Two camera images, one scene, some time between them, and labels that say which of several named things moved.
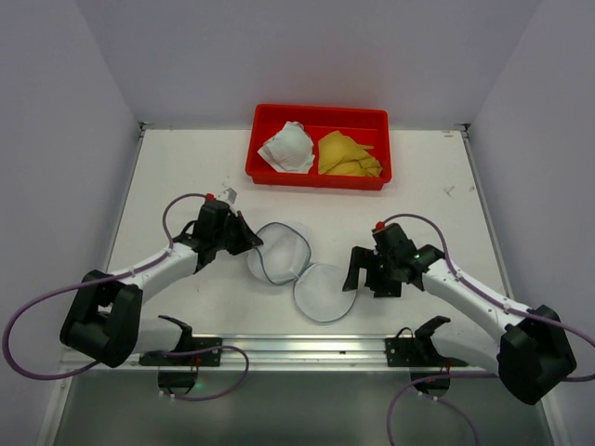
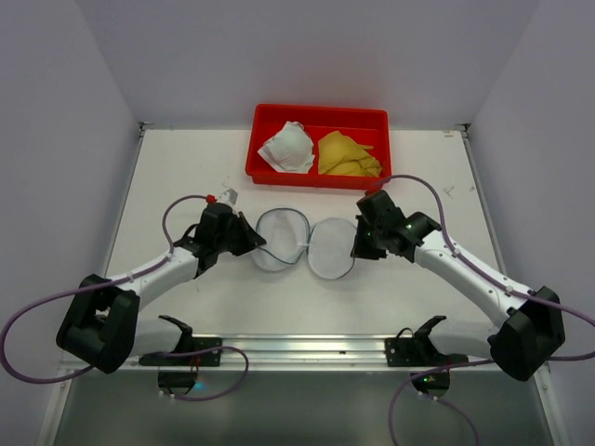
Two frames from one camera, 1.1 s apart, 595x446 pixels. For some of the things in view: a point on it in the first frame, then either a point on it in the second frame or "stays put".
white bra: [290, 150] stays put
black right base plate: [416, 352] stays put
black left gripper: [233, 233] stays put
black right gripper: [373, 272] → [367, 237]
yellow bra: [341, 155] stays put
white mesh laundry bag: [323, 291] → [328, 243]
